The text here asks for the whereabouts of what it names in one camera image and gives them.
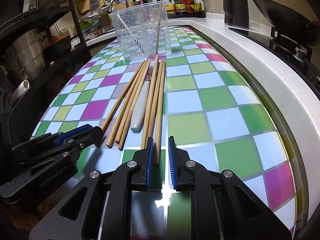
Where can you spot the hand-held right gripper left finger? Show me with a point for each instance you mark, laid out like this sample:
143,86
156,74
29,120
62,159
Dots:
150,162

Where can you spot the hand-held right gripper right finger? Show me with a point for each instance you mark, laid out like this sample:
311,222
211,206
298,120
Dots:
171,162

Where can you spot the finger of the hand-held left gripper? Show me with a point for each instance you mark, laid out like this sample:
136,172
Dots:
72,132
92,137

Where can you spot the bunch of wooden chopsticks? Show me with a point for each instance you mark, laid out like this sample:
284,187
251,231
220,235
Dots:
150,105

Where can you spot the clear plastic container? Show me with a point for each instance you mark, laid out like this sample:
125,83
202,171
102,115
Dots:
125,47

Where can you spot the white pipe piece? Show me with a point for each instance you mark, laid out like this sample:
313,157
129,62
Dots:
21,88

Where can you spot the checkered colourful tablecloth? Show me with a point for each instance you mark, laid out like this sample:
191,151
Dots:
225,97

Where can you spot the large steel pot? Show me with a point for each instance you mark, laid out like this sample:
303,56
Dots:
25,55

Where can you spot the black shelf rack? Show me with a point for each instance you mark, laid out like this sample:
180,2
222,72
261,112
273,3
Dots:
73,25

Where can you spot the green basin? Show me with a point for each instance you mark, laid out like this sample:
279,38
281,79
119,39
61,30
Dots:
90,26

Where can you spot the white striped utensil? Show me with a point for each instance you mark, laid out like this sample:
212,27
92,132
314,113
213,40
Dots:
132,36

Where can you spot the metal strainer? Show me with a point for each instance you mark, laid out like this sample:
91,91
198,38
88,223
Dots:
90,17

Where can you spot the wooden cutting board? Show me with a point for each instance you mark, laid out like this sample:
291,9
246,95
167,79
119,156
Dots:
83,5

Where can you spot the metal grater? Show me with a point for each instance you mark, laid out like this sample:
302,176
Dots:
94,3

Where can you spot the chrome faucet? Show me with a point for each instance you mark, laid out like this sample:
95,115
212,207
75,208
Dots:
113,3

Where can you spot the yellow label jug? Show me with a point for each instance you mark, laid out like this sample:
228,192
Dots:
169,7

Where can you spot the black stove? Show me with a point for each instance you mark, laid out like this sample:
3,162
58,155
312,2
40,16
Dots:
260,36

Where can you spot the dark sauce bottle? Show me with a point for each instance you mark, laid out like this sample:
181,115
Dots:
180,5

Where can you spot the red sauce bottle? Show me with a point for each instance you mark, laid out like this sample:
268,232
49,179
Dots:
189,5

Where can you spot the yellow oil bottle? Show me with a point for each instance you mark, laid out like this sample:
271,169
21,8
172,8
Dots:
198,5

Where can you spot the metal stove knob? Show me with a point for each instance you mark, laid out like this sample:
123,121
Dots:
300,53

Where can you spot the black electric kettle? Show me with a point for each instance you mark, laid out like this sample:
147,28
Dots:
236,5

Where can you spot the black wok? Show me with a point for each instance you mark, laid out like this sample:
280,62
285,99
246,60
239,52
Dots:
282,12

